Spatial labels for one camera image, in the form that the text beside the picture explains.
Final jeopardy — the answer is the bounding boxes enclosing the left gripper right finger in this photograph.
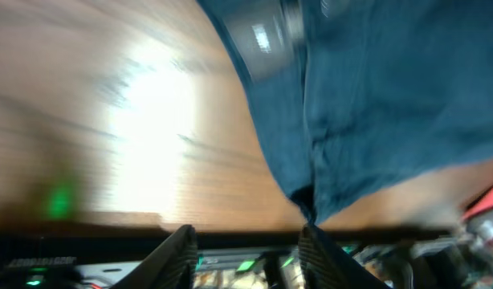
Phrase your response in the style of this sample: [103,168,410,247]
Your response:
[298,225,389,289]

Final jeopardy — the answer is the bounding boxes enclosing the navy blue denim shorts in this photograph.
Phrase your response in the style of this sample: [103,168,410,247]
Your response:
[201,0,493,224]

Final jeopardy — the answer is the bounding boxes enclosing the red garment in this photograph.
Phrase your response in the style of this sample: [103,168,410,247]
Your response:
[462,186,493,220]

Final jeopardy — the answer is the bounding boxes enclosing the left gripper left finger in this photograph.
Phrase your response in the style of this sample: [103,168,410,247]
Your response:
[110,225,198,289]

